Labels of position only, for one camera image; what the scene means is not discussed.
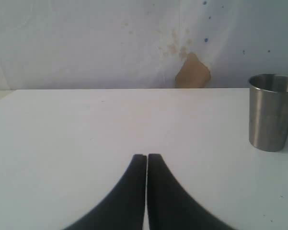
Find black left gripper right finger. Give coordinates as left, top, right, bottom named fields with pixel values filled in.
left=147, top=154, right=232, bottom=230

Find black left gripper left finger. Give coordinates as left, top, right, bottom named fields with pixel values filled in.
left=67, top=154, right=147, bottom=230

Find stainless steel cup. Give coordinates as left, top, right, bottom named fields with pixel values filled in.
left=248, top=74, right=288, bottom=152

